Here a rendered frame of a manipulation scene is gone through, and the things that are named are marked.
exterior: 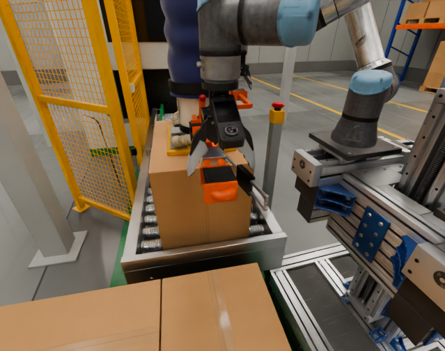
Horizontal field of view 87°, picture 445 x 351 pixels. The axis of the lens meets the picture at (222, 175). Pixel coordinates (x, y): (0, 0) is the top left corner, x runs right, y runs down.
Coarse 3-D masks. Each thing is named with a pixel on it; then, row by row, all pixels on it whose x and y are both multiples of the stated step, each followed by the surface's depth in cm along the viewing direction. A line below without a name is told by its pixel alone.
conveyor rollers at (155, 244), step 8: (152, 200) 138; (152, 208) 131; (152, 216) 124; (256, 216) 125; (152, 224) 124; (144, 232) 115; (152, 232) 116; (256, 232) 117; (152, 240) 110; (160, 240) 110; (144, 248) 108; (152, 248) 108; (160, 248) 109
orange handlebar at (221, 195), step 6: (240, 96) 126; (246, 102) 116; (240, 108) 111; (246, 108) 112; (210, 144) 76; (204, 162) 61; (222, 162) 61; (216, 192) 50; (222, 192) 50; (228, 192) 50; (234, 192) 50; (216, 198) 50; (222, 198) 50; (228, 198) 50
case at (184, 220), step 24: (168, 120) 135; (168, 168) 87; (168, 192) 90; (192, 192) 92; (240, 192) 97; (168, 216) 96; (192, 216) 98; (216, 216) 101; (240, 216) 103; (168, 240) 102; (192, 240) 105; (216, 240) 108
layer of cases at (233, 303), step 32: (128, 288) 90; (160, 288) 90; (192, 288) 90; (224, 288) 90; (256, 288) 90; (0, 320) 80; (32, 320) 80; (64, 320) 80; (96, 320) 80; (128, 320) 80; (160, 320) 81; (192, 320) 80; (224, 320) 80; (256, 320) 80
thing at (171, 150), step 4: (176, 124) 114; (168, 128) 118; (168, 132) 113; (168, 136) 108; (172, 136) 107; (168, 140) 105; (168, 144) 101; (172, 144) 100; (188, 144) 101; (168, 148) 97; (172, 148) 97; (176, 148) 97; (180, 148) 97; (184, 148) 97; (188, 148) 97; (168, 152) 95; (172, 152) 95; (176, 152) 95; (180, 152) 95; (184, 152) 96; (188, 152) 96
